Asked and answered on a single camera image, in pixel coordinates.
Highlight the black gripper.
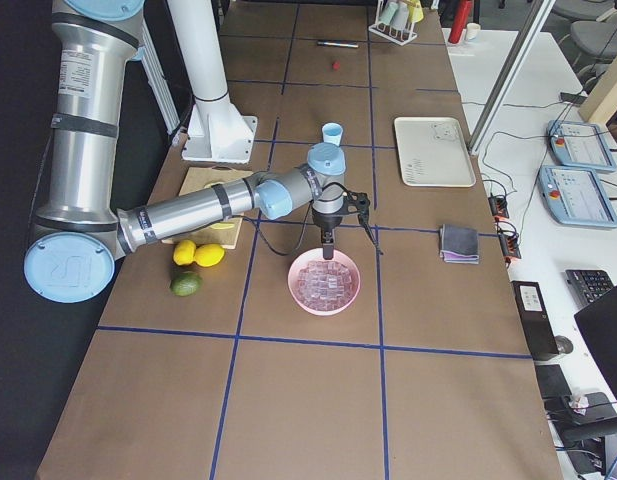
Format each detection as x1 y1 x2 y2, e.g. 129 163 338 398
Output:
320 223 337 260

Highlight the light blue cup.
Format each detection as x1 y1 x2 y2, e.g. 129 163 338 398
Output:
321 122 343 146

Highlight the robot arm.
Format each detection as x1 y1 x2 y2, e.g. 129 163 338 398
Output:
23 1 352 303

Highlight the pile of ice cubes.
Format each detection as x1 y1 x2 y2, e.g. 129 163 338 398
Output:
297 260 356 311

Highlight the grey cup on rack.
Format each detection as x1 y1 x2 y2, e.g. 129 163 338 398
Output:
390 3 409 31

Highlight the mint green cup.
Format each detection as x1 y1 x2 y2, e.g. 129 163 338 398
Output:
377 1 399 26

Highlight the yellow cup on rack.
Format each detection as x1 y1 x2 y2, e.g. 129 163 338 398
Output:
405 0 424 24

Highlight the white paper cup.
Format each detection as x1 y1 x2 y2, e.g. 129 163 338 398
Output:
464 22 481 42

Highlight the pink bowl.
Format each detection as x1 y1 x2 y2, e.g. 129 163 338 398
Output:
287 248 361 316

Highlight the wooden cutting board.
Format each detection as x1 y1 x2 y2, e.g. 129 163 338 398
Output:
161 166 253 250

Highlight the lower yellow lemon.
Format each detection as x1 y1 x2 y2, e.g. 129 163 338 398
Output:
193 244 225 268

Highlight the yellow lemon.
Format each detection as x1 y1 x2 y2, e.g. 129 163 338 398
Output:
193 244 225 268
172 239 197 266

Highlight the grey folded cloth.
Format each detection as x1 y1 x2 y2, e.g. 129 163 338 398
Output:
439 224 480 264

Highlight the cream bear tray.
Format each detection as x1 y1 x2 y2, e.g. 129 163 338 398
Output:
393 117 476 188

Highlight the upper yellow lemon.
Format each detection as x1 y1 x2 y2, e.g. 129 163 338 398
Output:
172 239 197 266

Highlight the orange black usb hub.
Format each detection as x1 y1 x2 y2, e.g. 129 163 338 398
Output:
488 195 509 220

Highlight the steel muddler black tip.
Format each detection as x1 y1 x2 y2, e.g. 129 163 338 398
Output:
316 40 359 49

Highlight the black box device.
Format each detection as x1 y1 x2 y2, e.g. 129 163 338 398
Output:
511 281 559 361

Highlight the lower teach pendant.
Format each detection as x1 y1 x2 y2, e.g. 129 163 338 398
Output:
538 165 617 229

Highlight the teach pendant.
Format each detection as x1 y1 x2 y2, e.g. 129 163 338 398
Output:
538 165 617 229
547 120 617 173

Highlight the black computer mouse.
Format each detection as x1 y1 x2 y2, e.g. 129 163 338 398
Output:
554 335 574 355

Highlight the black keyboard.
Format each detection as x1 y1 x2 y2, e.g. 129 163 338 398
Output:
565 269 614 306

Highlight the upper teach pendant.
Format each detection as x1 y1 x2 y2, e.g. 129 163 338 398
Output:
547 120 617 173

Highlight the red bottle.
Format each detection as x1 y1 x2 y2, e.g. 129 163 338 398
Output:
448 0 473 44

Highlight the black laptop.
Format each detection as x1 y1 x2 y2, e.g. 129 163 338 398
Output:
575 285 617 401

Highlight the black phone on desk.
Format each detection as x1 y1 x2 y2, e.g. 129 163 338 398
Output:
559 92 587 105

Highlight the grey office chair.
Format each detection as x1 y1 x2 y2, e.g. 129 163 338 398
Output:
552 0 617 77

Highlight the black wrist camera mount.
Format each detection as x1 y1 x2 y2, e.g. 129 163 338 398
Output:
338 190 369 223

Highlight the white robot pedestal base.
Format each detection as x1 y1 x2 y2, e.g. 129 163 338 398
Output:
168 0 258 164

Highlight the white wire cup rack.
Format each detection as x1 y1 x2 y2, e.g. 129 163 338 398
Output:
368 0 418 46

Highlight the aluminium frame post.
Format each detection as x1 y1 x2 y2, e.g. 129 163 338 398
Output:
468 0 555 155

